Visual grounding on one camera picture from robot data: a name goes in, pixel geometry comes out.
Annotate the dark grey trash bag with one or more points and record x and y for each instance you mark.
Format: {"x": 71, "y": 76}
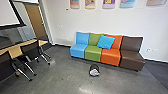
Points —
{"x": 94, "y": 71}

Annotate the blue sofa seat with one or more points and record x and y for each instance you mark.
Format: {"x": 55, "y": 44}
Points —
{"x": 79, "y": 48}

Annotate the green sofa seat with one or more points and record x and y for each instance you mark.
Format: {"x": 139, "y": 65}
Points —
{"x": 93, "y": 51}

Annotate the blue square cushion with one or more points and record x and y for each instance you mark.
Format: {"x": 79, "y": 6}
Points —
{"x": 105, "y": 42}

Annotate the orange sofa seat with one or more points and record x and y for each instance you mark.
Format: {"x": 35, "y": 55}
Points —
{"x": 111, "y": 56}

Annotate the long wooden table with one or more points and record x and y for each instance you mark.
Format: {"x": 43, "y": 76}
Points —
{"x": 13, "y": 50}

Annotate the black framed glass partition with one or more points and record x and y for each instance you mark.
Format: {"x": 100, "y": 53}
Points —
{"x": 13, "y": 35}

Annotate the white low wall outlet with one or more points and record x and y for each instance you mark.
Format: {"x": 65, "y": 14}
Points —
{"x": 69, "y": 39}

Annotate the white wall switch plate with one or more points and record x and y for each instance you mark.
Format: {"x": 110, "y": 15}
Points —
{"x": 61, "y": 26}

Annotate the yellow wall poster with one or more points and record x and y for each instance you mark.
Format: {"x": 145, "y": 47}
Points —
{"x": 90, "y": 3}

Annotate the white wall board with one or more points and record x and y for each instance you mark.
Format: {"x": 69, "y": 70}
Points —
{"x": 8, "y": 11}

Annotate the pale pink wall poster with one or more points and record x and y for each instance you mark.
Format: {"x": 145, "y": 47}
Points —
{"x": 156, "y": 1}

